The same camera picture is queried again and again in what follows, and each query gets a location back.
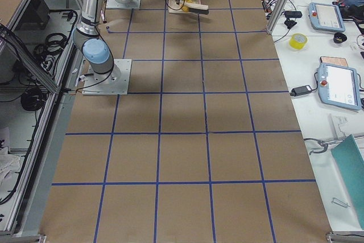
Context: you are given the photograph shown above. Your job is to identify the beige plastic dustpan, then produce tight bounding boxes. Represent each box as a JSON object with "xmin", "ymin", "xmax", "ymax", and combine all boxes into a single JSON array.
[{"xmin": 167, "ymin": 0, "xmax": 201, "ymax": 14}]

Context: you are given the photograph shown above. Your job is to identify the wooden phone-sized board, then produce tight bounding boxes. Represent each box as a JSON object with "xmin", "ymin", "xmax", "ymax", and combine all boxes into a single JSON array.
[{"xmin": 320, "ymin": 56, "xmax": 348, "ymax": 67}]

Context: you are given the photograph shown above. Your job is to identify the blue teach pendant near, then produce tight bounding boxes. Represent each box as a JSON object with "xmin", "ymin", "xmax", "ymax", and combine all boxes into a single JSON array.
[{"xmin": 317, "ymin": 63, "xmax": 362, "ymax": 111}]

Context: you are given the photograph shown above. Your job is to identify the yellow tape roll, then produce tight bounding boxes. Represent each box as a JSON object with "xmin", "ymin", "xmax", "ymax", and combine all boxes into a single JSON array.
[{"xmin": 289, "ymin": 33, "xmax": 308, "ymax": 50}]

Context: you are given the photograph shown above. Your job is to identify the black power adapter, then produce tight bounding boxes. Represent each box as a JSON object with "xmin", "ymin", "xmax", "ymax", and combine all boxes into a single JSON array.
[{"xmin": 289, "ymin": 85, "xmax": 313, "ymax": 97}]

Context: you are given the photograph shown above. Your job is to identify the teal board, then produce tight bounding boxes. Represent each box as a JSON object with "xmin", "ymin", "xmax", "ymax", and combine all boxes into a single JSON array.
[{"xmin": 331, "ymin": 135, "xmax": 363, "ymax": 229}]

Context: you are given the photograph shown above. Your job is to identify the beige hand brush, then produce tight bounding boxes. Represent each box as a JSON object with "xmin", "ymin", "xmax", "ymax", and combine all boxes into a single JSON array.
[{"xmin": 183, "ymin": 2, "xmax": 209, "ymax": 15}]

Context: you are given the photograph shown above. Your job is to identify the blue teach pendant far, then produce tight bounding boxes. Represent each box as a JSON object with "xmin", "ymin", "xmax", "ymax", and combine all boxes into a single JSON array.
[{"xmin": 308, "ymin": 2, "xmax": 346, "ymax": 32}]

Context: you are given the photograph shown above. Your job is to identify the yellow toy potato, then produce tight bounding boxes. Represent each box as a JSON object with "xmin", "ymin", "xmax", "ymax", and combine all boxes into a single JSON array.
[{"xmin": 181, "ymin": 6, "xmax": 189, "ymax": 13}]

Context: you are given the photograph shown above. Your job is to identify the blue teach pendant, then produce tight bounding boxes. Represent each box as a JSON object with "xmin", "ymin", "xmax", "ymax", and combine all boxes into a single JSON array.
[
  {"xmin": 308, "ymin": 2, "xmax": 346, "ymax": 32},
  {"xmin": 317, "ymin": 63, "xmax": 362, "ymax": 111}
]

